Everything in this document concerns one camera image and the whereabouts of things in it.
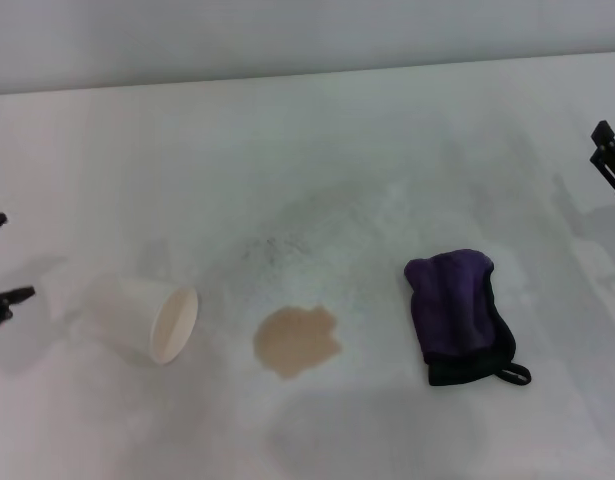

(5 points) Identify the purple rag with black trim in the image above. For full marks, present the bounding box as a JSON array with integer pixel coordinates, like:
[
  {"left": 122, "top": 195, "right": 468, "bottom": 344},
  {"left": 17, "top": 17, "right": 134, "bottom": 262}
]
[{"left": 403, "top": 248, "right": 533, "bottom": 388}]

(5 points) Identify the brown water stain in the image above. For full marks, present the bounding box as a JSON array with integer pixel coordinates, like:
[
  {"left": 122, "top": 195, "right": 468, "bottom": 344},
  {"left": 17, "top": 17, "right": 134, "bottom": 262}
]
[{"left": 252, "top": 304, "right": 344, "bottom": 381}]

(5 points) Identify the white paper cup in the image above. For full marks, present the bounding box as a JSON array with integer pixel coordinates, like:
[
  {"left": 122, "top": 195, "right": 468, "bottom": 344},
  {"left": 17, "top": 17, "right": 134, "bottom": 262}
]
[{"left": 89, "top": 277, "right": 200, "bottom": 367}]

